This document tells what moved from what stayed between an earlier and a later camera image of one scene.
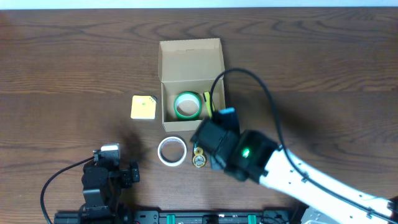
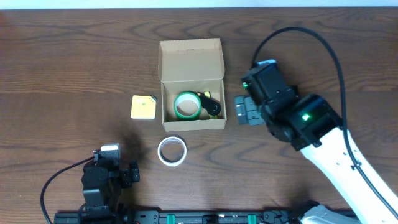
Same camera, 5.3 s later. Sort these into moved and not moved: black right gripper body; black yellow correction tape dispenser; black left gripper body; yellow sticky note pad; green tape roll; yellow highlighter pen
Moved: black yellow correction tape dispenser; black right gripper body
Not moved: green tape roll; yellow sticky note pad; yellow highlighter pen; black left gripper body
